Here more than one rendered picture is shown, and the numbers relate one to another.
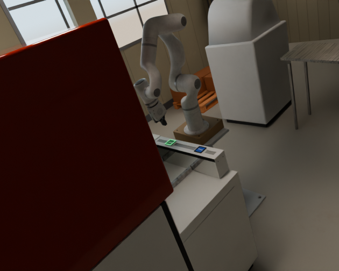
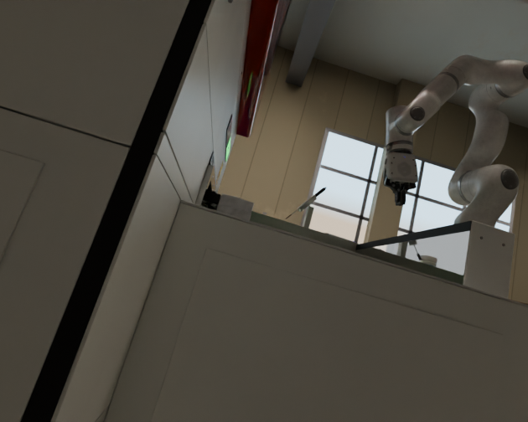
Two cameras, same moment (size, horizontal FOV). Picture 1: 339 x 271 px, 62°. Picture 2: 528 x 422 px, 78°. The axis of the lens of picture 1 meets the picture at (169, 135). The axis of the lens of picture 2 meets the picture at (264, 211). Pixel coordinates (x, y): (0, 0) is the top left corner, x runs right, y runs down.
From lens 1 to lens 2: 126 cm
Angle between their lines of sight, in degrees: 50
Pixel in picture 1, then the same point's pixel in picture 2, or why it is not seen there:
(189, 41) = not seen: hidden behind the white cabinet
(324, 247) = not seen: outside the picture
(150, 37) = (455, 66)
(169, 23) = (498, 67)
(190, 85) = (490, 172)
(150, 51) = (442, 80)
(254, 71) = not seen: outside the picture
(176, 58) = (484, 132)
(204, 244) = (287, 364)
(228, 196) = (465, 338)
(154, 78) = (425, 95)
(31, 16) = (334, 182)
